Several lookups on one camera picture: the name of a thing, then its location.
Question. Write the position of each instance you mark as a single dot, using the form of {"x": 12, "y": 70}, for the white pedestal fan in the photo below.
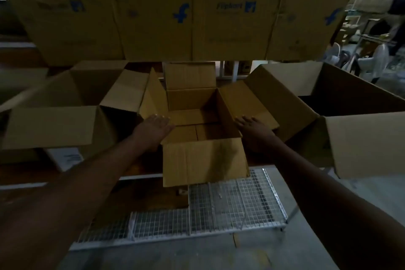
{"x": 338, "y": 54}
{"x": 375, "y": 59}

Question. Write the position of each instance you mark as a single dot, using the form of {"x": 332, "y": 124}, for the person's left fingers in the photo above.
{"x": 163, "y": 121}

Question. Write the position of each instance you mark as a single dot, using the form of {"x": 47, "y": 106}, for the person's right forearm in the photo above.
{"x": 332, "y": 206}

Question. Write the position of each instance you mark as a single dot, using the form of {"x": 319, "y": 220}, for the person's left forearm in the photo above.
{"x": 69, "y": 197}

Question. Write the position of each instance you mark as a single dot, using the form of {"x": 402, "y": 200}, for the person's right fingers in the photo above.
{"x": 246, "y": 121}

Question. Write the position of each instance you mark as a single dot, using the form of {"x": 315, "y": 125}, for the white paper box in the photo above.
{"x": 65, "y": 158}

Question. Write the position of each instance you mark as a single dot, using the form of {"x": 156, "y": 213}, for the large open cardboard box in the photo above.
{"x": 63, "y": 111}
{"x": 341, "y": 111}

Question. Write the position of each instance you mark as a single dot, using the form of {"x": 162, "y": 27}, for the small cardboard box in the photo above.
{"x": 202, "y": 133}

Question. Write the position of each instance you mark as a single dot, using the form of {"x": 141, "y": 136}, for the person's left hand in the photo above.
{"x": 152, "y": 132}

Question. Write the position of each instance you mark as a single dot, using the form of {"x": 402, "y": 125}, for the person's right hand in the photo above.
{"x": 256, "y": 133}

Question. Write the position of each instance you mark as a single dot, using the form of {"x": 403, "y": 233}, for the flat cardboard box blue print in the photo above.
{"x": 104, "y": 10}
{"x": 269, "y": 10}

